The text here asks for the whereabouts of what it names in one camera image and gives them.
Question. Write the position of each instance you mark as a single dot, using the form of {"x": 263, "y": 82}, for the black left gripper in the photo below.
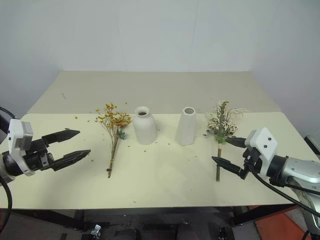
{"x": 37, "y": 156}

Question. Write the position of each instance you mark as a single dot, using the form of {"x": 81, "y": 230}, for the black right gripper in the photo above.
{"x": 252, "y": 160}

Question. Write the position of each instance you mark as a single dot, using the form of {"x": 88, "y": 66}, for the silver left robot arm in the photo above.
{"x": 5, "y": 168}

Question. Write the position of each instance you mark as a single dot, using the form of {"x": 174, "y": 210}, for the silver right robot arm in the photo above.
{"x": 300, "y": 170}

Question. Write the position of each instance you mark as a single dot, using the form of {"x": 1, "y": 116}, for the tapered white ceramic vase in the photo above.
{"x": 185, "y": 130}

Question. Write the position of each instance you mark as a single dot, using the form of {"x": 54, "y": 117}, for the round white ceramic vase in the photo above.
{"x": 145, "y": 128}

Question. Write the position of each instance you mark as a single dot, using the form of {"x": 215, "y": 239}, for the white green dried flower bouquet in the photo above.
{"x": 222, "y": 122}

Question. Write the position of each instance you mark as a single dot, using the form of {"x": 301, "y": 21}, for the yellow dried flower bouquet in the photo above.
{"x": 113, "y": 120}

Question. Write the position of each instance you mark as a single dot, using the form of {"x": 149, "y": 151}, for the small metal clamp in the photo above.
{"x": 95, "y": 230}

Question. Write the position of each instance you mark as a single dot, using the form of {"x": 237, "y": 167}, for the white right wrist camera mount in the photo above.
{"x": 262, "y": 142}

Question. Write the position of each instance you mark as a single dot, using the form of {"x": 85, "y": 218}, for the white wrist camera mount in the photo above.
{"x": 262, "y": 142}
{"x": 18, "y": 135}

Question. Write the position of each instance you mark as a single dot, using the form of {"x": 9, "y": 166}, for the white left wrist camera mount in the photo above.
{"x": 18, "y": 135}

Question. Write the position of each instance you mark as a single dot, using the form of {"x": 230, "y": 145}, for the black table frame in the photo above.
{"x": 62, "y": 216}

